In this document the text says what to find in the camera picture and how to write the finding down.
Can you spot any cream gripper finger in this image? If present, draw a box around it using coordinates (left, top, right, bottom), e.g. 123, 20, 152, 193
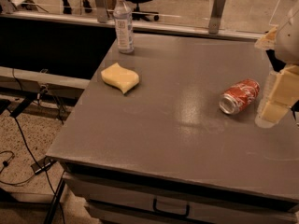
255, 64, 299, 128
254, 26, 278, 50

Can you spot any red coke can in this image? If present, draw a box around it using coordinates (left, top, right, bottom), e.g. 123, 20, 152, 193
219, 78, 260, 115

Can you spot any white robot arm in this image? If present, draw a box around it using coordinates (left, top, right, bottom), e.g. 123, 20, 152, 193
255, 1, 299, 128

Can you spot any clear plastic water bottle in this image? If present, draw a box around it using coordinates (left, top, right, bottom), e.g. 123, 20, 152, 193
113, 0, 134, 53

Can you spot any yellow sponge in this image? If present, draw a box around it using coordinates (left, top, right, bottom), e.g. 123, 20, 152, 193
101, 63, 139, 94

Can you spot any metal railing post right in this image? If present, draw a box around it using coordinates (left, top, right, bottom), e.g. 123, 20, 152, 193
208, 0, 226, 35

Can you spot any metal railing post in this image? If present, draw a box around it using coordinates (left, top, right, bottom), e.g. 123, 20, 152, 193
208, 0, 226, 35
94, 0, 108, 23

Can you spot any metal railing post left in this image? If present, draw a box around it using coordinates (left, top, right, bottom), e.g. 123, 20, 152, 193
94, 0, 108, 23

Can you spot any grey drawer with black handle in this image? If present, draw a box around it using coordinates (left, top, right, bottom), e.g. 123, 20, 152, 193
64, 173, 298, 224

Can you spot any black floor cable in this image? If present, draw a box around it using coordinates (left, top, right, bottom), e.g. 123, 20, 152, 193
0, 109, 66, 224

